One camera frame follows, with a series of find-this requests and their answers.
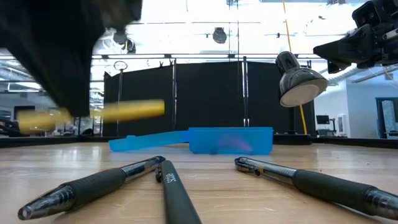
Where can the black gel pen rubber grip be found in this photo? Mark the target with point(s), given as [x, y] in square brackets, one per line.
[93, 183]
[326, 186]

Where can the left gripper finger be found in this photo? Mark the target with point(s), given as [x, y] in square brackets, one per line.
[74, 90]

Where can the black desk lamp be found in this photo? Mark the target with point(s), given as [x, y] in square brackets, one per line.
[295, 77]

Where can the black overhead camera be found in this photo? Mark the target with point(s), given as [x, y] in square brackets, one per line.
[219, 35]

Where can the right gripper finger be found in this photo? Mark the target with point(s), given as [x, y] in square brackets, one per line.
[335, 67]
[348, 46]

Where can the yellow highlighter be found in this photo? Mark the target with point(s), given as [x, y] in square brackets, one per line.
[133, 110]

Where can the matte black printed pen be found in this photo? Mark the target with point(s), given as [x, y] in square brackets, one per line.
[177, 193]

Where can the black curtain backdrop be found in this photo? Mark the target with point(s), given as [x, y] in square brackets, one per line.
[208, 93]

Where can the chrome stand pole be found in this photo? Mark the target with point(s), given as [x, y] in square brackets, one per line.
[245, 93]
[174, 93]

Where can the dark framed door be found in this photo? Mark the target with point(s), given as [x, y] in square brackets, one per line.
[387, 118]

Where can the small dark monitor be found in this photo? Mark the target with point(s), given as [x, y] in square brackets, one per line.
[322, 119]

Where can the blue translucent supply box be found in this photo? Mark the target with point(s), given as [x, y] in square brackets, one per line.
[230, 140]

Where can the white wall box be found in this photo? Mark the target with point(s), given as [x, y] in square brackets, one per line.
[341, 124]

